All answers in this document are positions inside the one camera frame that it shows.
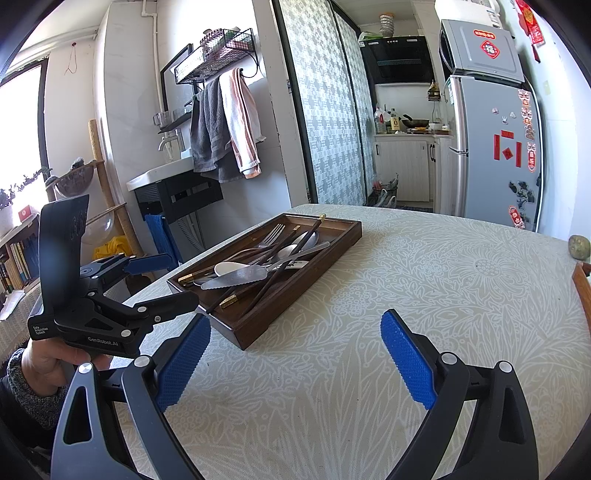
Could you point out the clear plastic bottle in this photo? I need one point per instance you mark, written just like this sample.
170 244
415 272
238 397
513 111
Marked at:
379 122

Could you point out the long wooden cup tray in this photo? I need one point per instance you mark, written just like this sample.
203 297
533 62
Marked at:
582 295

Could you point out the white sink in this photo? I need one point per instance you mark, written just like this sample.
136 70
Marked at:
157 175

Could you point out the metal fork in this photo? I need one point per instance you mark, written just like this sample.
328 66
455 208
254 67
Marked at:
273 235
295 265

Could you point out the silver fridge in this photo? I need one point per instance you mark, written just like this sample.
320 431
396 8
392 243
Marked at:
489 152

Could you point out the white ceramic spoon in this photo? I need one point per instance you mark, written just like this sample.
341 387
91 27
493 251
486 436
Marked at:
231 268

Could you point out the bright window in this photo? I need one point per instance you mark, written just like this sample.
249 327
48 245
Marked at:
23 138

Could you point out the bookshelf with books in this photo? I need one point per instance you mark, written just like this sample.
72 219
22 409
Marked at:
18 258

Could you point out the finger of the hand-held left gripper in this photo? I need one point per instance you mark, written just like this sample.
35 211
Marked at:
180 302
150 264

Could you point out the yellow plastic bag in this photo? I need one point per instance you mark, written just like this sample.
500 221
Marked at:
113 249

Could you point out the woven hanging basket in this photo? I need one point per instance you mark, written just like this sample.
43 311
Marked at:
76 182

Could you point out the yellow label sauce bottle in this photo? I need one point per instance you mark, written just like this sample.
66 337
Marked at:
395 122

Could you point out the patterned sliding door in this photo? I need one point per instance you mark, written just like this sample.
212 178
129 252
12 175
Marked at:
323 115

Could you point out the silver microwave oven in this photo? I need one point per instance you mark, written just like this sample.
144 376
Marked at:
480 50

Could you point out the black framed mirror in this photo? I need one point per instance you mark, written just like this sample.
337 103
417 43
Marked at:
178 92

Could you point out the black range hood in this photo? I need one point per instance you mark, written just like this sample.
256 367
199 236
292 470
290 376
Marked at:
397 60

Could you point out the grey stone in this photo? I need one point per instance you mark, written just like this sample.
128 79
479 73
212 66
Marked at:
581 249

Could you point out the grey towel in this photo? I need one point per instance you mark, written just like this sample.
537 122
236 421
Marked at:
207 134

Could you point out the red hanging ornament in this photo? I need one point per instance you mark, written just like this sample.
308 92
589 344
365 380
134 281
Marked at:
531 23

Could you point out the wooden ladder shelf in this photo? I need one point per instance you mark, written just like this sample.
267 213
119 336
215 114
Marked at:
99 157

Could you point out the black wok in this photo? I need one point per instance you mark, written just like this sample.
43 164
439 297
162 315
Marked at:
414 121

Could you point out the person's left hand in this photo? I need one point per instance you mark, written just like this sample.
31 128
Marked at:
51 364

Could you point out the pink striped towel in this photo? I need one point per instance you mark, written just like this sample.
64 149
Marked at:
242 124

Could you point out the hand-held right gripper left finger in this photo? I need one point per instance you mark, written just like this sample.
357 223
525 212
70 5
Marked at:
182 360

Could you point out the metal faucet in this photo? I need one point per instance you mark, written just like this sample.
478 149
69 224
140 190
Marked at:
178 141

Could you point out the white kitchen cabinet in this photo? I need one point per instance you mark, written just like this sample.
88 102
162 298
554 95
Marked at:
406 166

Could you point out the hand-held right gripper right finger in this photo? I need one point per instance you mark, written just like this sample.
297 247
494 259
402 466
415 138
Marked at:
406 360

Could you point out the brown wooden tray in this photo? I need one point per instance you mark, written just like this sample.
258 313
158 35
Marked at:
286 314

